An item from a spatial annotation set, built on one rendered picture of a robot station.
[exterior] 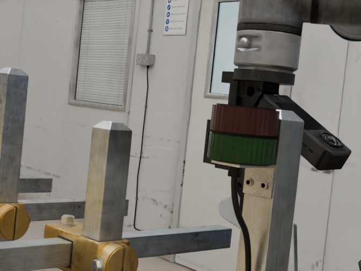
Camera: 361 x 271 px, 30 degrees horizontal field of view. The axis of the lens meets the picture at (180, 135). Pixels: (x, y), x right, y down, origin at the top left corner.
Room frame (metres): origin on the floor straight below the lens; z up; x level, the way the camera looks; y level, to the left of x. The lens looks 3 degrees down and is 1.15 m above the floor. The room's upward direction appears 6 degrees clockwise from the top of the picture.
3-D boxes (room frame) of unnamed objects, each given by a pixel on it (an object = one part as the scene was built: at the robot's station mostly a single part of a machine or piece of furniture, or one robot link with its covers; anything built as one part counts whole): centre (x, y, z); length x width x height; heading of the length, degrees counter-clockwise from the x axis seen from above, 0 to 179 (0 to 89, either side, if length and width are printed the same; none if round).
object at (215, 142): (0.60, -0.06, 1.11); 0.06 x 0.06 x 0.02
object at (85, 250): (0.83, 0.10, 0.95); 0.14 x 0.06 x 0.05; 44
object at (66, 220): (0.87, 0.13, 0.98); 0.02 x 0.02 x 0.01
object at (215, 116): (0.60, -0.06, 1.14); 0.06 x 0.06 x 0.02
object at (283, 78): (0.79, -0.08, 1.13); 0.09 x 0.08 x 0.12; 43
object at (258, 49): (0.78, -0.09, 1.21); 0.08 x 0.08 x 0.05
